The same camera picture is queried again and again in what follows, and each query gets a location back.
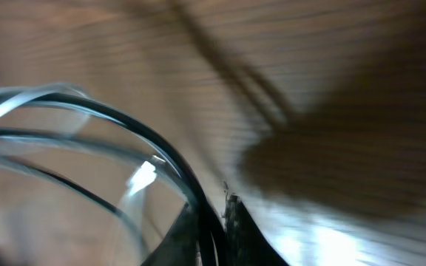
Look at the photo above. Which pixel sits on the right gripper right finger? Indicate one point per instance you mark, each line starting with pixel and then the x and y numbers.
pixel 247 246

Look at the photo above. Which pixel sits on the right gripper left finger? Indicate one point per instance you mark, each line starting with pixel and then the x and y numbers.
pixel 179 246

